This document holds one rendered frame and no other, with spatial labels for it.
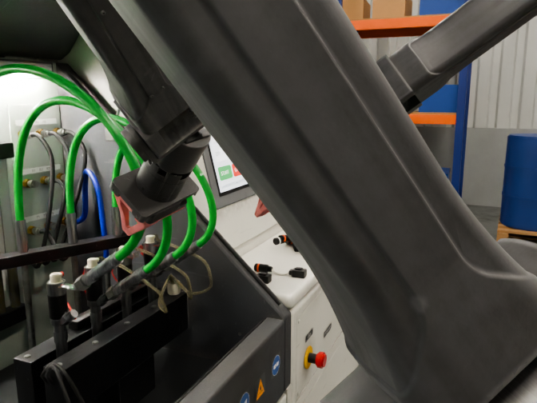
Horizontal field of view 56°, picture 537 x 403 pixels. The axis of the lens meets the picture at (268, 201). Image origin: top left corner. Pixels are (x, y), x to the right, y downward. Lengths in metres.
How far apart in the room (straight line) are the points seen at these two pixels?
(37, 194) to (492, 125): 6.38
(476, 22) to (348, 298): 0.52
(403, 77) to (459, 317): 0.48
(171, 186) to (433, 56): 0.34
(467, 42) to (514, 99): 6.47
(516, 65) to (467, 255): 6.96
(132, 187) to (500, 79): 6.59
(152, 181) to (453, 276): 0.50
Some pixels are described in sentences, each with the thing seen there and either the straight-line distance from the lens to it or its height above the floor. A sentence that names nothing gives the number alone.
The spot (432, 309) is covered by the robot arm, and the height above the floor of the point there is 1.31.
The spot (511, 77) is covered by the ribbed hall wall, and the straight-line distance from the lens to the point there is 7.07.
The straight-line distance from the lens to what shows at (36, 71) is 0.81.
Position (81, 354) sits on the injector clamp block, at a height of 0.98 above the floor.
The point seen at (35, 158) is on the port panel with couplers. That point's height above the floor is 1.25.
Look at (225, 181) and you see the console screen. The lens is 1.28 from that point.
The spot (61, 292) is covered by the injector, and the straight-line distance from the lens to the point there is 0.86.
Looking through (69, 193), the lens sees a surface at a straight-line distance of 1.02.
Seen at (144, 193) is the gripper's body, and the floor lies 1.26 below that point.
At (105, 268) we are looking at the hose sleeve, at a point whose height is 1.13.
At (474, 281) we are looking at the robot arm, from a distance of 0.17.
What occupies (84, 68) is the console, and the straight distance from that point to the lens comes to 1.24.
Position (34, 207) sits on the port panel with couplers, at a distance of 1.19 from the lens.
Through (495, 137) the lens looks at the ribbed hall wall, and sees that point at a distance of 7.07.
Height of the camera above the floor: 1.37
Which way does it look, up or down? 11 degrees down
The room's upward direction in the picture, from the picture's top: straight up
